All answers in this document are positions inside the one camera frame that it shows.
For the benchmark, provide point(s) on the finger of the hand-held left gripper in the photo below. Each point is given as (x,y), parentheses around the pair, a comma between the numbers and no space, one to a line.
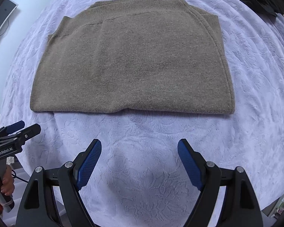
(15,127)
(33,129)

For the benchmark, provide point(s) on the taupe knit sweater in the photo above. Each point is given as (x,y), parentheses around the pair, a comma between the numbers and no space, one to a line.
(132,63)

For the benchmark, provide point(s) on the lavender embossed blanket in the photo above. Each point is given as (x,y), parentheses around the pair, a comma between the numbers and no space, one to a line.
(144,141)

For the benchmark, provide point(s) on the grey curved monitor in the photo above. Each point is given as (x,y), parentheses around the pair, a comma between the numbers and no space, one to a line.
(2,21)

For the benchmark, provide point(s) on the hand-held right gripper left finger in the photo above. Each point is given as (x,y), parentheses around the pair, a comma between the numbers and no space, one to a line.
(88,163)

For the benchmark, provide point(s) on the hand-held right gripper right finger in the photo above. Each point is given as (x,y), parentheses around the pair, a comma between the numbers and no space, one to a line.
(190,163)

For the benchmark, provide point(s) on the person's left hand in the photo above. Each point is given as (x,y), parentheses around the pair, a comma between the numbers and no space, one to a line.
(9,179)

